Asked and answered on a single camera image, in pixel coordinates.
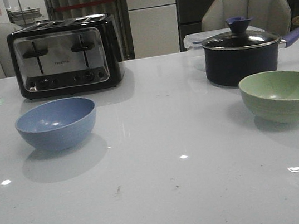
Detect blue bowl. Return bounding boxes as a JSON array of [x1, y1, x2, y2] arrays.
[[15, 97, 96, 151]]

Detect green bowl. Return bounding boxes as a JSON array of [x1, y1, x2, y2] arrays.
[[238, 70, 299, 123]]

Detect clear plastic food container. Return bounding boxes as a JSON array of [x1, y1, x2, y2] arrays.
[[182, 22, 262, 52]]

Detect dark blue saucepan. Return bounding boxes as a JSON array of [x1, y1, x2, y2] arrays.
[[203, 28, 299, 87]]

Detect white refrigerator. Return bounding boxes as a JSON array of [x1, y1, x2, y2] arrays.
[[126, 0, 180, 59]]

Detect black chrome four-slot toaster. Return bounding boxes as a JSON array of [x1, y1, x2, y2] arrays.
[[7, 13, 125, 99]]

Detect glass pot lid blue knob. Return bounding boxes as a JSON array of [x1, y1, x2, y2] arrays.
[[201, 16, 280, 51]]

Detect beige chair right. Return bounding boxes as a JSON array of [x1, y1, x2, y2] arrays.
[[201, 0, 291, 36]]

